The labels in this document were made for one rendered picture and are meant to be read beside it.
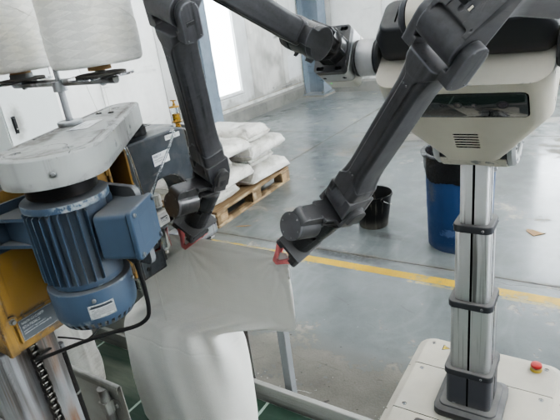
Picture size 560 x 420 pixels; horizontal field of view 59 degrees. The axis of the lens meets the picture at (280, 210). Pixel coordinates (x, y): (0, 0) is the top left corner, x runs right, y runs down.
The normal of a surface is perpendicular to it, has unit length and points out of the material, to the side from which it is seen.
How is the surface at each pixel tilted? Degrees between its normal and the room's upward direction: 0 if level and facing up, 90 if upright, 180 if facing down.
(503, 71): 40
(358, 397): 0
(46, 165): 91
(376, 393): 0
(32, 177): 90
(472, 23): 65
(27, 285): 90
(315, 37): 110
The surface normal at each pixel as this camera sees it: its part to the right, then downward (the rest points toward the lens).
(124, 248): -0.14, 0.39
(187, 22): 0.71, 0.49
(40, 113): 0.84, 0.10
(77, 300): 0.10, 0.40
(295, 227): -0.73, 0.07
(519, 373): -0.12, -0.92
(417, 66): -0.85, 0.25
